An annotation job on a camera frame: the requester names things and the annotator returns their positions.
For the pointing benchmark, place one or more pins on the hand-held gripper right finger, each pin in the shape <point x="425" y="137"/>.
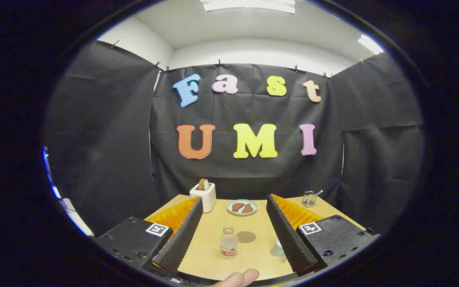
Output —
<point x="287" y="235"/>

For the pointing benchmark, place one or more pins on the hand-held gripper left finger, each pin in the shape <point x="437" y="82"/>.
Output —
<point x="181" y="239"/>

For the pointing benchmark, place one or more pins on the round brown coaster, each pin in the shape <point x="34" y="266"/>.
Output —
<point x="246" y="237"/>

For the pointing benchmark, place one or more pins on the clear plastic juice bottle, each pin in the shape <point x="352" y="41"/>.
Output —
<point x="228" y="245"/>

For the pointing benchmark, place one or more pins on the wooden table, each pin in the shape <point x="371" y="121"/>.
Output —
<point x="209" y="255"/>

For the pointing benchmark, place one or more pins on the white toaster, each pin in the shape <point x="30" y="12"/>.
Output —
<point x="205" y="199"/>

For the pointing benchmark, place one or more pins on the brown meat slice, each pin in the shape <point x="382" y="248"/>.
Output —
<point x="237" y="206"/>
<point x="248" y="208"/>

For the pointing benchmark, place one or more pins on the pale green round plate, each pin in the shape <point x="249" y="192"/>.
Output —
<point x="242" y="213"/>

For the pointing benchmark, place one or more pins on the metal spoon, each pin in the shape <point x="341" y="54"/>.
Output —
<point x="318" y="193"/>

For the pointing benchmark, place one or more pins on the bread slice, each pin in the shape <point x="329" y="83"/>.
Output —
<point x="203" y="184"/>

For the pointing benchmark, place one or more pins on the black backdrop cloth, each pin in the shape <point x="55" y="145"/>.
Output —
<point x="106" y="151"/>

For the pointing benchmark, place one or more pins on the small ceiling light panel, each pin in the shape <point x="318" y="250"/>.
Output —
<point x="370" y="44"/>

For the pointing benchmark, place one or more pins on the long ceiling light panel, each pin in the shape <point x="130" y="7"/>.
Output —
<point x="249" y="4"/>

